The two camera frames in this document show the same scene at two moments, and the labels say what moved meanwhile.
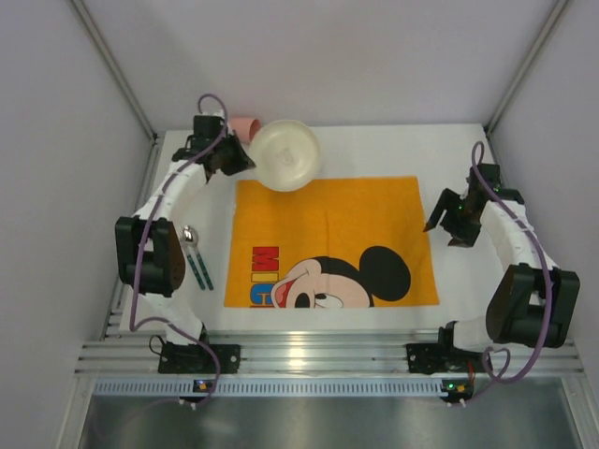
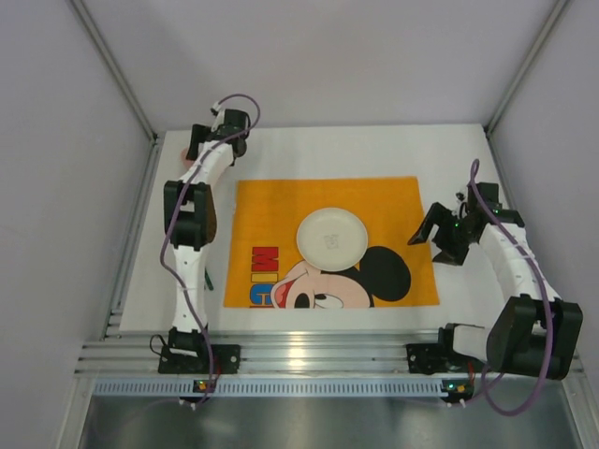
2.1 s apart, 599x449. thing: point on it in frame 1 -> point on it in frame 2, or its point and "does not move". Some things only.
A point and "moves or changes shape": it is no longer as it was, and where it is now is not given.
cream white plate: [285, 154] -> [332, 238]
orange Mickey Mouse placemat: [357, 241] does not move
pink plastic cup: [245, 128] moves or changes shape
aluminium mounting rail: [328, 353] does not move
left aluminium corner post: [113, 65] does not move
